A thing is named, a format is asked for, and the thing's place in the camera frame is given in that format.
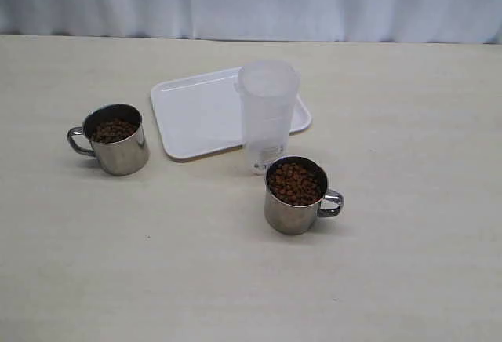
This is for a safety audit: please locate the white plastic tray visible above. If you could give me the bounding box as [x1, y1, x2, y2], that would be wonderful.
[151, 67, 312, 161]

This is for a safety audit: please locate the white curtain backdrop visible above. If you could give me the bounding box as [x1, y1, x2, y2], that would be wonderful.
[1, 0, 501, 44]

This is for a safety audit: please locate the clear plastic tall container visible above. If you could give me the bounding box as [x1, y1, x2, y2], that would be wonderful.
[235, 60, 300, 175]

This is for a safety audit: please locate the right steel mug with kibble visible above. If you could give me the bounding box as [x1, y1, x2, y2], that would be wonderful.
[264, 155, 344, 235]

